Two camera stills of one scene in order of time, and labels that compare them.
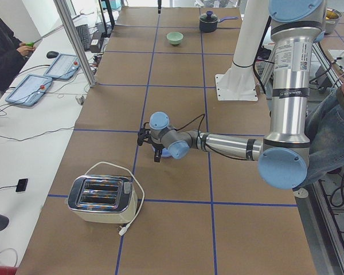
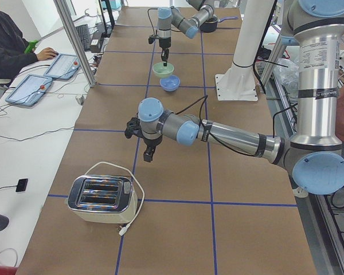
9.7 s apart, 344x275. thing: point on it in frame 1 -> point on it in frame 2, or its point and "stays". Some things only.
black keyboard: [83, 32] stays
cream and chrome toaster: [103, 199] stays
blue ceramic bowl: [165, 152] -> [171, 83]
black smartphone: [21, 185] stays
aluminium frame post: [62, 7] stays
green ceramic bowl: [175, 38] -> [162, 71]
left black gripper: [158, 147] -> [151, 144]
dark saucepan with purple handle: [208, 22] stays
